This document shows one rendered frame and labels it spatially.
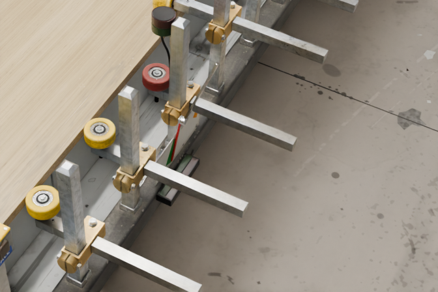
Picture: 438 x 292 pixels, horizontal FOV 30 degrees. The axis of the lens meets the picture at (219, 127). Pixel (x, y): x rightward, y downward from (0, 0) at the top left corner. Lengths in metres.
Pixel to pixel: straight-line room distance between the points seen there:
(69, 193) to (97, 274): 0.37
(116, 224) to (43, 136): 0.30
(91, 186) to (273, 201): 0.98
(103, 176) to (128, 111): 0.51
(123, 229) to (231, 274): 0.84
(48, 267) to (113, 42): 0.64
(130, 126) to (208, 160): 1.32
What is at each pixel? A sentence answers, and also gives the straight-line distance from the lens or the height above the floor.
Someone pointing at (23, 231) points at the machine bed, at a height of 0.69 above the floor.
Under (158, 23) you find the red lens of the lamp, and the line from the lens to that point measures 2.00.
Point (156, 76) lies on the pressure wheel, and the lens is 2.22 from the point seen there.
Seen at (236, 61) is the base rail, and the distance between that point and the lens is 2.58.
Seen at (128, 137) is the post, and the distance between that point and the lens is 1.94.
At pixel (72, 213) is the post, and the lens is 1.81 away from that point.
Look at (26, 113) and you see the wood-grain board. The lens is 2.15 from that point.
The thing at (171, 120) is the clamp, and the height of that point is 0.84.
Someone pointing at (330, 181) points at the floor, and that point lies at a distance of 3.21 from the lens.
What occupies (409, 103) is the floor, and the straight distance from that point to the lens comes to 3.58.
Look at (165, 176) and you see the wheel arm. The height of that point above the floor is 0.85.
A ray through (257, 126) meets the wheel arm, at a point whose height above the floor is 0.86.
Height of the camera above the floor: 2.46
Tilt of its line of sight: 48 degrees down
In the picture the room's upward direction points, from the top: 6 degrees clockwise
